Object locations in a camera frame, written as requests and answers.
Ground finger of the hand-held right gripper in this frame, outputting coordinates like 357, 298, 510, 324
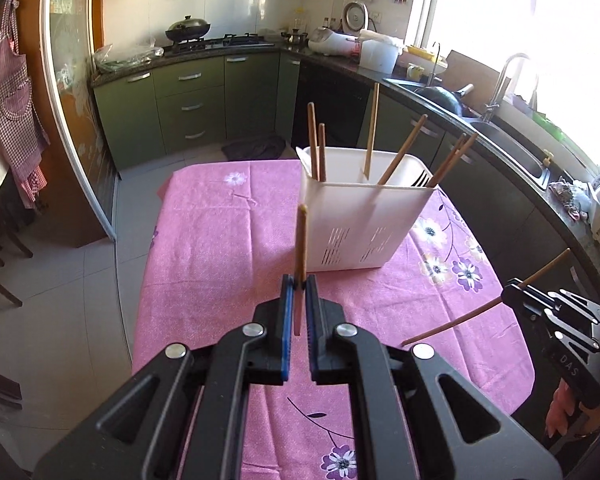
502, 279, 600, 322
502, 292, 599, 357

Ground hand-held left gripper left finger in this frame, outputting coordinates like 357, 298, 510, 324
32, 274, 296, 480

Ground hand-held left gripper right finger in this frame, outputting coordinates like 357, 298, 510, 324
306, 275, 563, 480

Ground white plastic utensil holder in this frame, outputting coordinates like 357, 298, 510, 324
296, 146, 439, 272

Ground person's right hand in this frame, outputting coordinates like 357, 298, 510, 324
546, 379, 600, 442

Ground crumpled dish rag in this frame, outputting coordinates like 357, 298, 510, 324
550, 179, 594, 222

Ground pink floral tablecloth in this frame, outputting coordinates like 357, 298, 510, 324
130, 160, 536, 480

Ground steel kitchen sink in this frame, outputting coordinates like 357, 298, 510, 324
472, 119, 552, 187

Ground green sponge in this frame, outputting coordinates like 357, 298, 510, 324
532, 112, 567, 142

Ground dark floor mat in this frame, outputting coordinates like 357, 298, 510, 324
221, 134, 286, 161

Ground steel kitchen faucet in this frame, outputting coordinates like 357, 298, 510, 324
482, 52, 532, 124

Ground black built-in appliance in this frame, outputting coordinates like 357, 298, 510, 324
290, 62, 371, 149

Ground wooden cutting board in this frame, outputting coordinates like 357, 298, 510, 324
440, 50, 502, 112

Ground green cabinets under sink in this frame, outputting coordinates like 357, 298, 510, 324
367, 89, 600, 313

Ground green cabinets with drawers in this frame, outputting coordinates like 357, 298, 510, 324
92, 52, 301, 172

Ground thin black faucet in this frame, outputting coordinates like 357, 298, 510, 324
427, 42, 442, 87

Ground yellow box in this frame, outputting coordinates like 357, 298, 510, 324
406, 45, 449, 62

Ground dark granite countertop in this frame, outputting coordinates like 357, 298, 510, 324
91, 39, 600, 288

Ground kitchen window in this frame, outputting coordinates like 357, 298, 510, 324
415, 0, 600, 171

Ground white plastic bucket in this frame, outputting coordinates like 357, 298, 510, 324
358, 29, 406, 72

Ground white rice cooker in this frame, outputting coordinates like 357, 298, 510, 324
307, 27, 364, 57

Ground black gas stove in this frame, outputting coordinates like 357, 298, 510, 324
161, 32, 277, 56

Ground floral glass sliding door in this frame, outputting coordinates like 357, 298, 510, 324
39, 0, 119, 242

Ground round silver cooker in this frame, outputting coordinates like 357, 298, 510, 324
342, 2, 370, 37

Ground plastic bag of vegetables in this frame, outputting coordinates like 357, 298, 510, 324
93, 42, 165, 74

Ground black wok with lid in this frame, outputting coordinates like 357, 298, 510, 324
165, 15, 212, 44

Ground red checked apron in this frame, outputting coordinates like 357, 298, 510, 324
0, 0, 51, 209

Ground black wok with wooden handle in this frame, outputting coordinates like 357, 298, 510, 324
413, 83, 475, 117

